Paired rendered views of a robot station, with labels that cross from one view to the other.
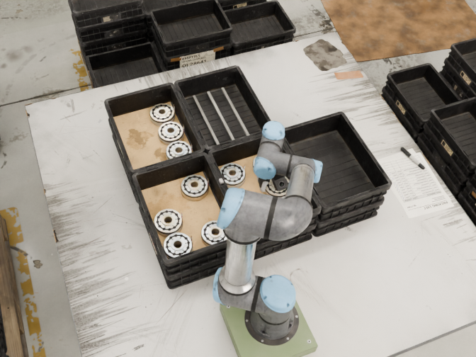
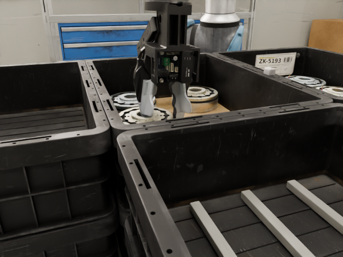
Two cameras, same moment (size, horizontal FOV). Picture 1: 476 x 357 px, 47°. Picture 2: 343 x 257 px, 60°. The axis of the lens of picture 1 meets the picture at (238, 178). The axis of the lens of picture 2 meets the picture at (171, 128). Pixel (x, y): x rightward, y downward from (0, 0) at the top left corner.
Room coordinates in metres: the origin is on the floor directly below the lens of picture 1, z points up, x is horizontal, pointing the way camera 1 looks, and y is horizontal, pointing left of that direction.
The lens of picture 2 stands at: (1.70, -0.05, 1.06)
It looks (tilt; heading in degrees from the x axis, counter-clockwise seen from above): 24 degrees down; 187
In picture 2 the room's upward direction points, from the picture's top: straight up
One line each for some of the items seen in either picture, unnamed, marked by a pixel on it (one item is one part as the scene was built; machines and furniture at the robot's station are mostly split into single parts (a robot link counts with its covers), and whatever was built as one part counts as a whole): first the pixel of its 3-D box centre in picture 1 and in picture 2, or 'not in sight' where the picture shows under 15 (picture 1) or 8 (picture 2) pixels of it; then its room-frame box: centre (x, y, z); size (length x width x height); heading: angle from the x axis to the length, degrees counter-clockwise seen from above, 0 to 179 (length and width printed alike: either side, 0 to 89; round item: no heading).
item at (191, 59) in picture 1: (197, 63); not in sight; (2.34, 0.27, 0.41); 0.31 x 0.02 x 0.16; 114
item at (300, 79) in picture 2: (178, 244); (304, 79); (0.93, 0.20, 0.86); 0.05 x 0.05 x 0.01
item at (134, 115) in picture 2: not in sight; (144, 114); (1.22, -0.15, 0.86); 0.05 x 0.05 x 0.01
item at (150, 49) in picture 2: not in sight; (168, 43); (1.22, -0.11, 0.99); 0.09 x 0.08 x 0.12; 26
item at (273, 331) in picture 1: (273, 313); not in sight; (0.72, -0.15, 0.81); 0.15 x 0.15 x 0.10
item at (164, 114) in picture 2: (278, 185); (144, 117); (1.22, -0.15, 0.86); 0.10 x 0.10 x 0.01
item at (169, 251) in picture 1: (178, 245); (303, 81); (0.93, 0.20, 0.86); 0.10 x 0.10 x 0.01
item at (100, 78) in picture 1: (127, 80); not in sight; (2.31, 0.69, 0.26); 0.40 x 0.30 x 0.23; 114
